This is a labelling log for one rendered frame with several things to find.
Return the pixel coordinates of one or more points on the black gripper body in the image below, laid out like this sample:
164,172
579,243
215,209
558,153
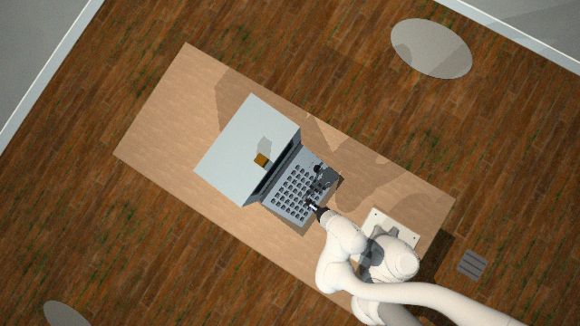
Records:
320,211

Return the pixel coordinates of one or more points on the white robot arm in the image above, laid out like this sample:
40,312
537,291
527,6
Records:
395,260

